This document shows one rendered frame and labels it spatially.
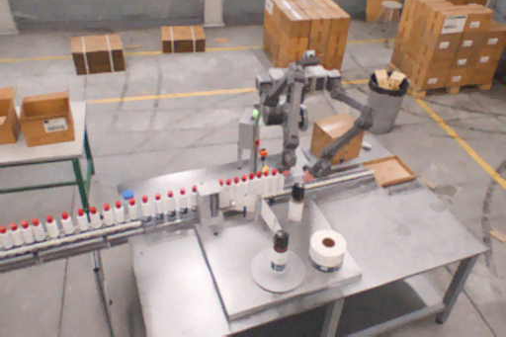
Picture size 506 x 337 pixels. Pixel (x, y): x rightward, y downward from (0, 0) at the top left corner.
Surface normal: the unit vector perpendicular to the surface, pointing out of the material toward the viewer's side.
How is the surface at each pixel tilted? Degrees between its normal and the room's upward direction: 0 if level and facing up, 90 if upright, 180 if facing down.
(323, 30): 90
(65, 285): 0
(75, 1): 90
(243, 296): 0
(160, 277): 0
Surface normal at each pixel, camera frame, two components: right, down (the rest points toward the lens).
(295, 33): 0.25, 0.59
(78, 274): 0.06, -0.80
